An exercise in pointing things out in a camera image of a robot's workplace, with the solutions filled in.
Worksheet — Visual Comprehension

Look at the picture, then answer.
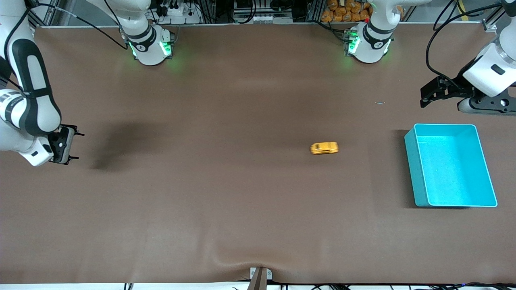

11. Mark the yellow beetle toy car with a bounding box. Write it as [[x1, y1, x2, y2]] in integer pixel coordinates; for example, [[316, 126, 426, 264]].
[[310, 141, 339, 156]]

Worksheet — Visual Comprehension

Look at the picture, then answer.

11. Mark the brown table mat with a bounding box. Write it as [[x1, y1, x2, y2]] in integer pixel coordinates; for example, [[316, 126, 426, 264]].
[[0, 22, 516, 284]]

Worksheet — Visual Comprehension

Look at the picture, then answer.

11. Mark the white power strip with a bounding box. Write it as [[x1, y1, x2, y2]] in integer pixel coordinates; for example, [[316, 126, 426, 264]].
[[158, 2, 203, 25]]

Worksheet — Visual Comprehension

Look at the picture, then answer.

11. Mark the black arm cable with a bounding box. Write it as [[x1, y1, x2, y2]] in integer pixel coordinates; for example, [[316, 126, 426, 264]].
[[425, 0, 516, 90], [3, 0, 130, 91]]

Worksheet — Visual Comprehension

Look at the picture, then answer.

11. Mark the teal plastic storage bin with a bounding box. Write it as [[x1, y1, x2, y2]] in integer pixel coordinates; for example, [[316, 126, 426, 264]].
[[404, 124, 498, 208]]

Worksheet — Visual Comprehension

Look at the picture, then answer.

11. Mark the metal mat clamp bracket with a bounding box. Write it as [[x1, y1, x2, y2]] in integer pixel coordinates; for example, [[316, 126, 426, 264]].
[[249, 267, 273, 290]]

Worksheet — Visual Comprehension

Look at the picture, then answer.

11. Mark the grey control box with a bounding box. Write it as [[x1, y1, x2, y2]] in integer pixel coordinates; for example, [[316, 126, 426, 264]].
[[233, 0, 294, 24]]

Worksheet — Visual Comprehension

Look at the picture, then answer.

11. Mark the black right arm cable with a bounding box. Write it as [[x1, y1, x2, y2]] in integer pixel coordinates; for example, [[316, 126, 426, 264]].
[[3, 0, 130, 91]]

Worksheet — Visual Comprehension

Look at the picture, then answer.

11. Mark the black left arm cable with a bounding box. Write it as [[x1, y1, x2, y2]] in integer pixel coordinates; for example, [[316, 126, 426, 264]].
[[425, 0, 516, 90]]

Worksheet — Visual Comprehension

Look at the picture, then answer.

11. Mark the pile of orange objects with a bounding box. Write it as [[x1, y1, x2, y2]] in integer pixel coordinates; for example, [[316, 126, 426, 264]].
[[321, 0, 404, 23]]

